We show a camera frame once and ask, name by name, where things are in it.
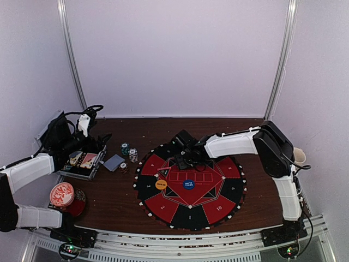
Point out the red gold card box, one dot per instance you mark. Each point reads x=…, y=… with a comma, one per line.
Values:
x=88, y=161

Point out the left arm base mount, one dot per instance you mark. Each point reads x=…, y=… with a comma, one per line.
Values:
x=69, y=233

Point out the white grey chip stack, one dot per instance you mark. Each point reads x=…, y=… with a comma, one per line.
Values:
x=133, y=155

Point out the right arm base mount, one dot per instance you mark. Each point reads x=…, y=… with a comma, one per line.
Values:
x=280, y=235

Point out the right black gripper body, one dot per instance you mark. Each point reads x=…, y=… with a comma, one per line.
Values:
x=187, y=162

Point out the green white chip stack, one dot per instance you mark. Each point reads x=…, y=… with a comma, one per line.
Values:
x=125, y=149

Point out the aluminium poker case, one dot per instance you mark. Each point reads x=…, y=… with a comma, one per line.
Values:
x=50, y=140

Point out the left aluminium frame post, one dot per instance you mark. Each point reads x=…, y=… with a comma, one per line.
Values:
x=62, y=12

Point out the front aluminium rail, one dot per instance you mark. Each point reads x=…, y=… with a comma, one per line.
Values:
x=232, y=246

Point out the red black chip stack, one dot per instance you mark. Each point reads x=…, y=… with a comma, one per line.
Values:
x=124, y=168

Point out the aluminium frame post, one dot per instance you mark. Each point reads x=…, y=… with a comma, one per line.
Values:
x=286, y=47
x=62, y=12

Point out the orange big blind button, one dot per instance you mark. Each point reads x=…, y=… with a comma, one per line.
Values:
x=161, y=184

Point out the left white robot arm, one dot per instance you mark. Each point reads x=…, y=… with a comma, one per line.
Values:
x=27, y=171

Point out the blue small blind button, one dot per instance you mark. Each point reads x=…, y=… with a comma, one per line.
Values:
x=189, y=184

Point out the right aluminium frame post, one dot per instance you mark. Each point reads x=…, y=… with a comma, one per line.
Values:
x=286, y=47

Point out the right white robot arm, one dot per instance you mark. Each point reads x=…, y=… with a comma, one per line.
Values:
x=274, y=149

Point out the black gold card box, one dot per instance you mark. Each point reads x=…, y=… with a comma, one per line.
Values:
x=73, y=158

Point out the dark red round lid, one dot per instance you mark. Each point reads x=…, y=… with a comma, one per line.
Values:
x=77, y=206

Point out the blue playing card deck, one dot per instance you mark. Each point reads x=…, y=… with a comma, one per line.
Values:
x=113, y=163

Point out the patterned paper cup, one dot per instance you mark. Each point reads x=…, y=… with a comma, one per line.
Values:
x=299, y=156

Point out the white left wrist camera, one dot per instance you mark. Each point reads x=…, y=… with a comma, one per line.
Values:
x=83, y=124

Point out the red floral round tin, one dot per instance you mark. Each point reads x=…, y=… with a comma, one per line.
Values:
x=62, y=195

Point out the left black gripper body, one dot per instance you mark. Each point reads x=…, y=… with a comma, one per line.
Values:
x=69, y=143

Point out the round red black poker mat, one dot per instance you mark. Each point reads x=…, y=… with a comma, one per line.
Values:
x=193, y=199

